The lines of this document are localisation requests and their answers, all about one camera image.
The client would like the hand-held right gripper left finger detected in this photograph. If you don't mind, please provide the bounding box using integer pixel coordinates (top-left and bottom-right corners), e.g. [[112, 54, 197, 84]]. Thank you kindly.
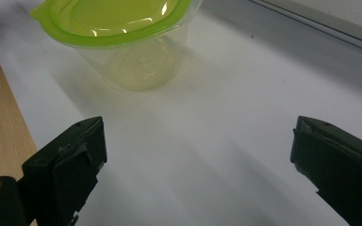
[[22, 116, 108, 226]]

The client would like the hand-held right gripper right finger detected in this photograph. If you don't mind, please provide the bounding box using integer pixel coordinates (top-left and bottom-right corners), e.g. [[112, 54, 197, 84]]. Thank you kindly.
[[289, 115, 362, 226]]

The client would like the clear container with green lid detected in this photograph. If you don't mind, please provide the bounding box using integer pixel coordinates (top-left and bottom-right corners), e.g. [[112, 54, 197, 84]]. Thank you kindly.
[[30, 0, 204, 92]]

